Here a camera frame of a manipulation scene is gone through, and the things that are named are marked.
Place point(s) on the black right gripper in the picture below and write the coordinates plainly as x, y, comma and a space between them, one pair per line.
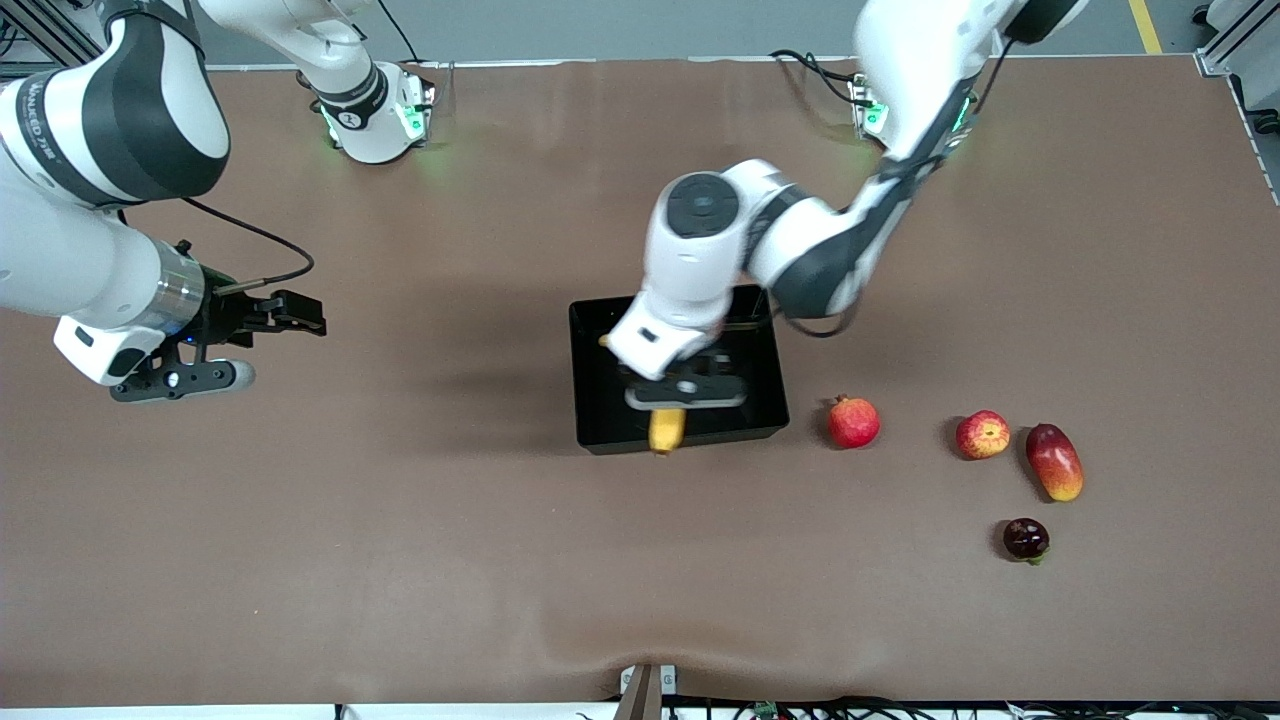
226, 312

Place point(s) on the yellow banana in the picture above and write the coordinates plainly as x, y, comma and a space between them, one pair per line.
667, 430

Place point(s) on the black plastic box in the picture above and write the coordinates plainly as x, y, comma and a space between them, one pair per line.
600, 400

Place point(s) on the red yellow apple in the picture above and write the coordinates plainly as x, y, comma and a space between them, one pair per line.
983, 435

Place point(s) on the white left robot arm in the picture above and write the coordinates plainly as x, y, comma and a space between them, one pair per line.
700, 260

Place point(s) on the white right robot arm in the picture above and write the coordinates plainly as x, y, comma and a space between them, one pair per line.
60, 250

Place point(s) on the red pomegranate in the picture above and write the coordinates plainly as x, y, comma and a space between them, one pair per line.
853, 424

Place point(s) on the brown table cover mat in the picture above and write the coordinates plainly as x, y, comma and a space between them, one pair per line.
400, 550

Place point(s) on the dark purple mangosteen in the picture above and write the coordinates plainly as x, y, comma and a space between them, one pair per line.
1025, 538

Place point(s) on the red yellow mango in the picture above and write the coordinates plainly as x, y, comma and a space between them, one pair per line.
1055, 462

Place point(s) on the yellow floor tape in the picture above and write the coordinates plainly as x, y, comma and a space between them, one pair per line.
1147, 28

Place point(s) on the metal table edge bracket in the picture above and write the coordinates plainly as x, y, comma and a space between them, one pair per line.
645, 695

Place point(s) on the aluminium frame profile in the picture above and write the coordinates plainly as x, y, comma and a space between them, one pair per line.
1235, 35
45, 35

